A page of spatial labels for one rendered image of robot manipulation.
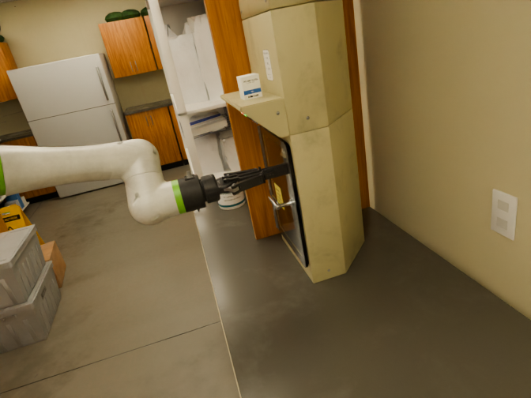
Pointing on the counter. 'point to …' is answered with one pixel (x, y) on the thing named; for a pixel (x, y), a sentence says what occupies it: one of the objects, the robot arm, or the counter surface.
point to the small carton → (249, 86)
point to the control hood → (262, 110)
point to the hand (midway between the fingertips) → (274, 171)
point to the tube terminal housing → (315, 124)
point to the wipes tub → (229, 201)
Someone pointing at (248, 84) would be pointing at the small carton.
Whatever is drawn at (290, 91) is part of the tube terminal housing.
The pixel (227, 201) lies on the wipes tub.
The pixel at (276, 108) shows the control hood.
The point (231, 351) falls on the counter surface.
